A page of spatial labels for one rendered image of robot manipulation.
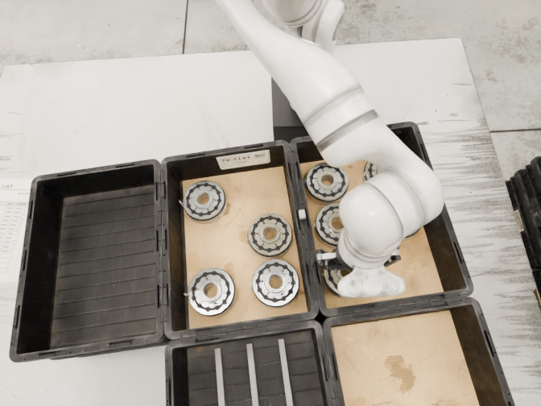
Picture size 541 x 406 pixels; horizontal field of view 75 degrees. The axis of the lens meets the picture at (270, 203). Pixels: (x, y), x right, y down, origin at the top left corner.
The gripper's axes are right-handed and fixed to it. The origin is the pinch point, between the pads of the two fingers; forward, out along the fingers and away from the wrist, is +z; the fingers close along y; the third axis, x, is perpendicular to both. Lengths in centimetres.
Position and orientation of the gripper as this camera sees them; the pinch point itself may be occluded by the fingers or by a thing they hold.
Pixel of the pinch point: (351, 265)
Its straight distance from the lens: 68.6
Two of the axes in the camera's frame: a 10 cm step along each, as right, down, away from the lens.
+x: 0.4, 9.3, -3.7
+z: 0.8, 3.6, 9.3
